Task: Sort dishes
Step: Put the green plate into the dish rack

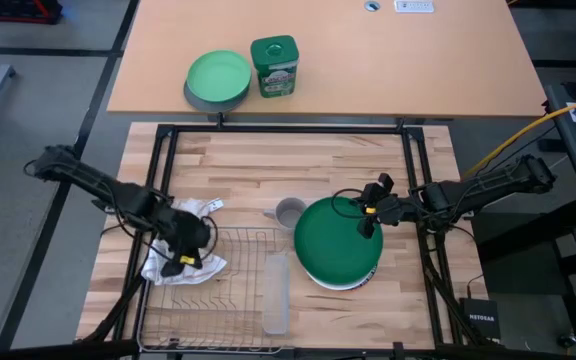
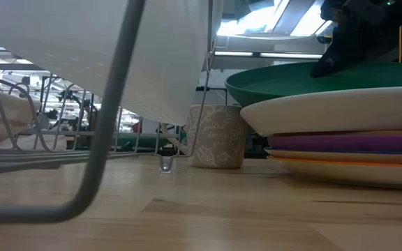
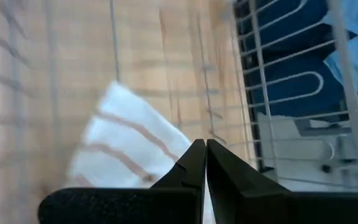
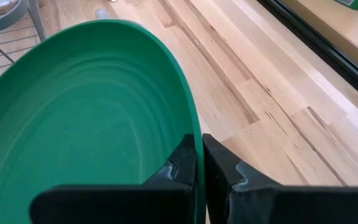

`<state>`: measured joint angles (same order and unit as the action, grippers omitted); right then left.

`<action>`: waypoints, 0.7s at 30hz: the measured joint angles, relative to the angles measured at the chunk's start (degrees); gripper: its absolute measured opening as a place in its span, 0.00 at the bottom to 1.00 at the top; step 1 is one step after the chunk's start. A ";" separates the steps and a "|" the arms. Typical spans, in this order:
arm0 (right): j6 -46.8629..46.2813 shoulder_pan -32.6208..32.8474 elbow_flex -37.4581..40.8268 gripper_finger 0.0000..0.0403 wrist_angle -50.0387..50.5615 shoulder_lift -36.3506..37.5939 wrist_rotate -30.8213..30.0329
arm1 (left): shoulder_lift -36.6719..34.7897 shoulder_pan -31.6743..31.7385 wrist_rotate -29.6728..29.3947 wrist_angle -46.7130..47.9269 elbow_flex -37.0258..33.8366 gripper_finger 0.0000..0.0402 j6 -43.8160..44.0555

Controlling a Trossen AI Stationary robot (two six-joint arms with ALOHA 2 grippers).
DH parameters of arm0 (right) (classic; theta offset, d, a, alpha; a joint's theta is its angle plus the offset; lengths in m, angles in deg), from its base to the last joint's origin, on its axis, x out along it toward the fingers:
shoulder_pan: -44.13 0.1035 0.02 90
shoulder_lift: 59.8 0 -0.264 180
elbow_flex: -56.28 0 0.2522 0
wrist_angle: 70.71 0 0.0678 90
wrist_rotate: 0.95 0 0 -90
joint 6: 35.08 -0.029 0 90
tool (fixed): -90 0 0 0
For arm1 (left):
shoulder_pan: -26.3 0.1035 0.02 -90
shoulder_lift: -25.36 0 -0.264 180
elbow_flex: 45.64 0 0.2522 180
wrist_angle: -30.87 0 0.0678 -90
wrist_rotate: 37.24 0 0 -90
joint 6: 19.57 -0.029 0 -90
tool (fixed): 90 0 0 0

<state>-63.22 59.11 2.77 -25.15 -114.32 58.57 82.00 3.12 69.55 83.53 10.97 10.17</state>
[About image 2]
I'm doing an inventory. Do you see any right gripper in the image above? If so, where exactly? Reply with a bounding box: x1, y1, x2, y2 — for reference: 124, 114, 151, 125
309, 0, 402, 79

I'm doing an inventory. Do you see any plain white plate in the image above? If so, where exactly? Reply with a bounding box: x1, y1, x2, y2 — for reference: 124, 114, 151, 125
239, 86, 402, 137

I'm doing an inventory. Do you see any dark green plate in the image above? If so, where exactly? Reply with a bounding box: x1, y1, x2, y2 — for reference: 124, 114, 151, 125
224, 61, 402, 108

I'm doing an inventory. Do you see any purple plate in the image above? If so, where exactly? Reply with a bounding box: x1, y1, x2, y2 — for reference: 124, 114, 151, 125
267, 134, 402, 154

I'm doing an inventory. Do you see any orange patterned plate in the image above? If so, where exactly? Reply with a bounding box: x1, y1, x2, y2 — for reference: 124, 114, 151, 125
266, 155, 402, 191

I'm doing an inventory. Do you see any long ceiling light fixture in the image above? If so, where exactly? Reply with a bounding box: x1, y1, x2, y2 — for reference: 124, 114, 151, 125
214, 50, 324, 59

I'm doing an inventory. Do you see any grey floral print mug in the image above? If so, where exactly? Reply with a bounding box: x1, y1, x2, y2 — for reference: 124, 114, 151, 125
186, 103, 248, 170

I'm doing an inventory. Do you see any translucent plastic utensil holder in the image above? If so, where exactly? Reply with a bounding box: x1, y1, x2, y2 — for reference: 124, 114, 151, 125
0, 0, 225, 127

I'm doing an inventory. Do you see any black background station frame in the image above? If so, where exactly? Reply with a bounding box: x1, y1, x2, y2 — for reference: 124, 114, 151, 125
195, 86, 229, 105

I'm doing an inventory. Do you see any grey wire dish rack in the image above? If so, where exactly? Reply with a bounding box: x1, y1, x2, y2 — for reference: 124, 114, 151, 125
0, 0, 219, 224

